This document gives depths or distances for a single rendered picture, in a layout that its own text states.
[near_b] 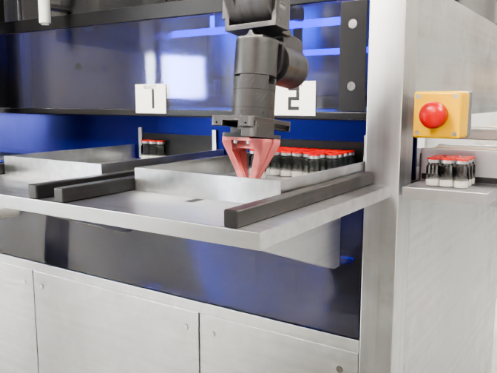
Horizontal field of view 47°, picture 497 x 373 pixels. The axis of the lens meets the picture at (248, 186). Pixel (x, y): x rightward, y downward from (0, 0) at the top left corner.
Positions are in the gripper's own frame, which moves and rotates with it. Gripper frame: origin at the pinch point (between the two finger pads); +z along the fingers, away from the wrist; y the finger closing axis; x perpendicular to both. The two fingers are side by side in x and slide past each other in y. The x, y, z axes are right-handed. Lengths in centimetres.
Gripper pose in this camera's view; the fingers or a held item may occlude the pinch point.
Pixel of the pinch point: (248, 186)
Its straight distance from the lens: 77.1
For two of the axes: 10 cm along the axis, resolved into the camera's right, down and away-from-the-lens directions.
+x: -8.4, -0.8, 5.4
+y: 5.4, -0.1, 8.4
